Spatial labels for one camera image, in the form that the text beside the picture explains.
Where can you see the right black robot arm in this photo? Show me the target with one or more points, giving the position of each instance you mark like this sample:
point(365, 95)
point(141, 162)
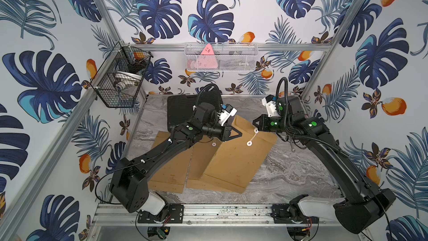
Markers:
point(362, 201)

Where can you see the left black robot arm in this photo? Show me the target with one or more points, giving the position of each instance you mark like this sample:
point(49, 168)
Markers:
point(190, 118)

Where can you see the black wire basket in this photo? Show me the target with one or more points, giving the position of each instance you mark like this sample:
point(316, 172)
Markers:
point(121, 75)

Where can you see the pink triangular power strip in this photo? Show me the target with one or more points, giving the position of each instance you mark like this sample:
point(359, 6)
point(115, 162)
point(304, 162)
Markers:
point(207, 59)

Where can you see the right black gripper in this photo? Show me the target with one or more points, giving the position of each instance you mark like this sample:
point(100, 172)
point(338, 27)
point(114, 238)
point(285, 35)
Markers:
point(261, 126)

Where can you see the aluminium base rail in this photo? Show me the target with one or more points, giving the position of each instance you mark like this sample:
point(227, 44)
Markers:
point(205, 215)

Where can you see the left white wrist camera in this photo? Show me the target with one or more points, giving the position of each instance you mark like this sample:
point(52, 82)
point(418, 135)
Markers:
point(226, 111)

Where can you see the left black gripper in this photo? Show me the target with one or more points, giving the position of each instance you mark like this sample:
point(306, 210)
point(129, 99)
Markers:
point(225, 132)

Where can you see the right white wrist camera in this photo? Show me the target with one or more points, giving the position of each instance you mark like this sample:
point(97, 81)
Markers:
point(269, 102)

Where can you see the brown kraft file bag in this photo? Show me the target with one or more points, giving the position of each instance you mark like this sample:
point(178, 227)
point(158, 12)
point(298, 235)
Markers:
point(203, 151)
point(172, 176)
point(237, 161)

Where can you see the black plastic tool case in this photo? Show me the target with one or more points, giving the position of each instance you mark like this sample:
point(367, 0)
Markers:
point(180, 107)

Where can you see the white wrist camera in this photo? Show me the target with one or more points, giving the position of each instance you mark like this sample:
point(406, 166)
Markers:
point(269, 102)
point(226, 111)

